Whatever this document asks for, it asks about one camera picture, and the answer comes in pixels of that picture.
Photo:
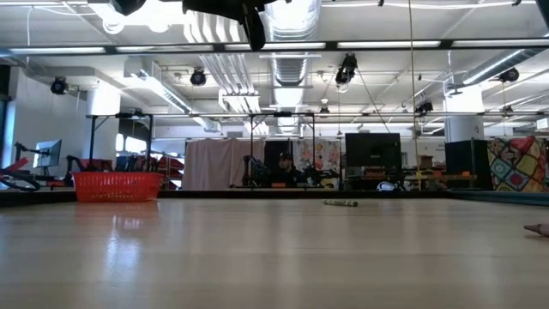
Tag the olive green crayon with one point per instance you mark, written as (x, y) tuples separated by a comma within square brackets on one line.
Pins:
[(341, 203)]

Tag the wooden background workbench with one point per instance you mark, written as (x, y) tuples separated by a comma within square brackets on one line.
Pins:
[(429, 177)]

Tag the beige curtain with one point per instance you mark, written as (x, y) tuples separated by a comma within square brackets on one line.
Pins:
[(214, 163)]

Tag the red plastic basket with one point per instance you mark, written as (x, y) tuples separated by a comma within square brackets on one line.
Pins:
[(116, 186)]

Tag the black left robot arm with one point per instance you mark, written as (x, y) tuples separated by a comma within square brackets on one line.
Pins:
[(128, 5)]

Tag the red bins shelf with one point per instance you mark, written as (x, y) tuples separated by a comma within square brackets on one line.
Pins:
[(169, 165)]

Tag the person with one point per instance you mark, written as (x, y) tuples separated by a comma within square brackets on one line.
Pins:
[(286, 171)]

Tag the white rectangular air duct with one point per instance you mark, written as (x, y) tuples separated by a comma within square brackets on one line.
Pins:
[(163, 92)]

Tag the black table edge rail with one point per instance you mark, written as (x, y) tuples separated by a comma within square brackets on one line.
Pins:
[(193, 194)]

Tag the cardboard box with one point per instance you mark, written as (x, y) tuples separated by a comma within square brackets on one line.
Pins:
[(426, 162)]

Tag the black background table frame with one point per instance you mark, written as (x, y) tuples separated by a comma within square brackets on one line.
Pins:
[(120, 115), (283, 114)]

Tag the floral curtain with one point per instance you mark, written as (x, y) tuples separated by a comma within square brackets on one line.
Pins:
[(321, 156)]

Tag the large black monitor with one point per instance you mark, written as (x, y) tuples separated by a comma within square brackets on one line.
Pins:
[(373, 150)]

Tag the small grey monitor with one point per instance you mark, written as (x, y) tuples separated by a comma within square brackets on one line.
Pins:
[(48, 153)]

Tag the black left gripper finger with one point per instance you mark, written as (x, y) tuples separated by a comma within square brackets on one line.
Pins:
[(255, 30)]

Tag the round silver ceiling duct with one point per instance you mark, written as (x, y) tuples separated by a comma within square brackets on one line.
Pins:
[(291, 68)]

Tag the colourful patchwork quilt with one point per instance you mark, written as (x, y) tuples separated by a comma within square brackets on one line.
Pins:
[(519, 165)]

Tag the white round object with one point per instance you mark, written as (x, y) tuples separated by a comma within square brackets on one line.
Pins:
[(386, 186)]

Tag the black partition panel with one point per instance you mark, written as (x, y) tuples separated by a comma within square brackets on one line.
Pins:
[(274, 148)]

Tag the blue table edge bar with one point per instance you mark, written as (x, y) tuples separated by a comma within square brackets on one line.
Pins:
[(514, 198)]

